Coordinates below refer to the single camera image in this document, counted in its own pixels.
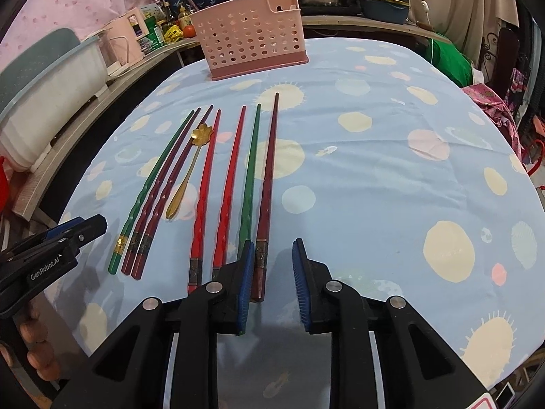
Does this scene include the blue spotted tablecloth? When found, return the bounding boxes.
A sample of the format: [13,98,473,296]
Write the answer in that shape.
[43,36,545,409]

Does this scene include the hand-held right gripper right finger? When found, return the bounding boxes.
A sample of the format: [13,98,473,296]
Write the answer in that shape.
[292,239,490,409]

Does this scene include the red chopstick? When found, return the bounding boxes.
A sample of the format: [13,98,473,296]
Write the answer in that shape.
[211,106,247,281]
[188,109,222,296]

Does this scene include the pink floral cloth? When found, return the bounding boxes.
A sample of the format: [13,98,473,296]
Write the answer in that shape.
[462,68,531,173]

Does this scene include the teal plastic lid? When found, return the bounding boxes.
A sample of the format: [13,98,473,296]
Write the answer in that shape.
[0,28,82,113]

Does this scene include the dark metal chair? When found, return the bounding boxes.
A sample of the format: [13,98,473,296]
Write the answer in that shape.
[484,26,523,96]

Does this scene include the beige curtain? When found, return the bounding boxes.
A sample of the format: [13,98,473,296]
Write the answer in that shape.
[402,0,521,65]

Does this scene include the pink perforated utensil basket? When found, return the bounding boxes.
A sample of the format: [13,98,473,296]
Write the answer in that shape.
[188,0,308,81]

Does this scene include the white plastic dish tub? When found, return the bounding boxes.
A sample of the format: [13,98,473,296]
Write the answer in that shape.
[0,34,110,173]

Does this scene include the blue basin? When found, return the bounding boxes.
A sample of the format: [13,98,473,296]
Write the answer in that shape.
[355,0,411,25]

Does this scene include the pink appliance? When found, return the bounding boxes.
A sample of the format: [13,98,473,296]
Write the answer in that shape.
[103,7,148,68]

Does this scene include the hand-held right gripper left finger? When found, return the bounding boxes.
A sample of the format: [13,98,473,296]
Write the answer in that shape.
[51,241,255,409]

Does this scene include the gold flower spoon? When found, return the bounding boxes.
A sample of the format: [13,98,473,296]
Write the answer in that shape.
[166,123,214,222]

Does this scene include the green chopstick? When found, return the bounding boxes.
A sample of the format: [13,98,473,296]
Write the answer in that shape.
[237,104,261,262]
[108,110,196,275]

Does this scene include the amber sauce bottle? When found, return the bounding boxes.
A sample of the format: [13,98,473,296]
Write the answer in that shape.
[176,2,193,30]

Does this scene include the pink dotted curtain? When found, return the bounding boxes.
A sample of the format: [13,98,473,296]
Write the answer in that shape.
[0,0,166,66]

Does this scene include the maroon chopstick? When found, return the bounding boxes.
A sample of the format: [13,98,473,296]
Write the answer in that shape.
[131,105,214,281]
[250,92,280,303]
[121,108,201,274]

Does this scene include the green cloth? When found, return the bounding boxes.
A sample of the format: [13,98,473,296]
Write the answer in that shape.
[426,37,476,89]

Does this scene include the green white container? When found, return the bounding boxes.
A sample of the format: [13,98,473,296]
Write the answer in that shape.
[140,4,168,54]

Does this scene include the person's left hand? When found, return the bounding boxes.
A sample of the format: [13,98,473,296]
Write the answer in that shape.
[0,309,61,384]

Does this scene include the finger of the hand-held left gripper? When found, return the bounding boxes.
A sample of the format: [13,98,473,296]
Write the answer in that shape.
[57,214,108,261]
[0,217,84,260]

